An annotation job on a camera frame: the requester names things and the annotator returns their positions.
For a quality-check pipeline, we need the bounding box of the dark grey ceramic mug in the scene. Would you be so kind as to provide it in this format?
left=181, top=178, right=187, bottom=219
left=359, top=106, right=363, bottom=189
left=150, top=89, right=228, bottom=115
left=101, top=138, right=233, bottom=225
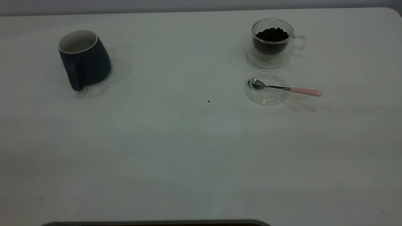
left=58, top=30, right=111, bottom=92

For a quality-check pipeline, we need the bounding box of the clear round glass dish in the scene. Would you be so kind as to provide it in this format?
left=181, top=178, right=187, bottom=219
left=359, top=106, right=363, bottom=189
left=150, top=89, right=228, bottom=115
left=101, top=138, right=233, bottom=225
left=245, top=71, right=289, bottom=106

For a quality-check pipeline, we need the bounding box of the clear double-wall glass cup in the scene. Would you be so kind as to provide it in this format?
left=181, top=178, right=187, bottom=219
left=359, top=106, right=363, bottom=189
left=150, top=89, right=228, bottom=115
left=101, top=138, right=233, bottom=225
left=247, top=18, right=306, bottom=69

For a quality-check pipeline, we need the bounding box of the pile of coffee beans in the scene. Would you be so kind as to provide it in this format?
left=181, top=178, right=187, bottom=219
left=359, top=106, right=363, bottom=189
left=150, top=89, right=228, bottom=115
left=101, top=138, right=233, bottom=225
left=253, top=27, right=289, bottom=56

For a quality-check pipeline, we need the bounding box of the metal spoon with pink handle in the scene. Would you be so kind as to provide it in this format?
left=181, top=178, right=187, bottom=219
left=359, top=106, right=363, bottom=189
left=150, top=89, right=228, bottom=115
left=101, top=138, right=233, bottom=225
left=249, top=78, right=323, bottom=97

